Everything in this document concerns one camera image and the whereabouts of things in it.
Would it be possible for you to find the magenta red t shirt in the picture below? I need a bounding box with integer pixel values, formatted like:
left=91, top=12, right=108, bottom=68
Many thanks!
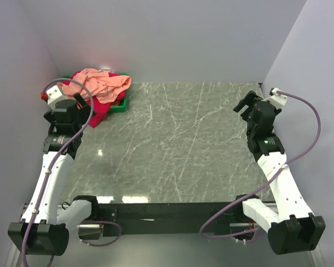
left=70, top=70, right=127, bottom=128

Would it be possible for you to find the green plastic bin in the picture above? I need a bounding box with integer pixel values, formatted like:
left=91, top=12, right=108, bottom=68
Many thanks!
left=61, top=72, right=129, bottom=114

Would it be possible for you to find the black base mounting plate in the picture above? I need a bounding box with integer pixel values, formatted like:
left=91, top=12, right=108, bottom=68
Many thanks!
left=77, top=202, right=264, bottom=241

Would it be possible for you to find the salmon pink t shirt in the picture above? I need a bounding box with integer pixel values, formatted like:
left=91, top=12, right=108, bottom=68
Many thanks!
left=57, top=68, right=132, bottom=104

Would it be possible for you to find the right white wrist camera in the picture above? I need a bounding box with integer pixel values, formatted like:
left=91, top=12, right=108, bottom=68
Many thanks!
left=266, top=88, right=287, bottom=109

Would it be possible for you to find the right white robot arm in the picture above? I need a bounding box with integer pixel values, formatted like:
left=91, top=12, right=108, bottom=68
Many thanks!
left=233, top=88, right=326, bottom=255

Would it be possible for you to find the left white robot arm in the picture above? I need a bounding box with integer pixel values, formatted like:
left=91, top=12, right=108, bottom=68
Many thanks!
left=8, top=93, right=100, bottom=256

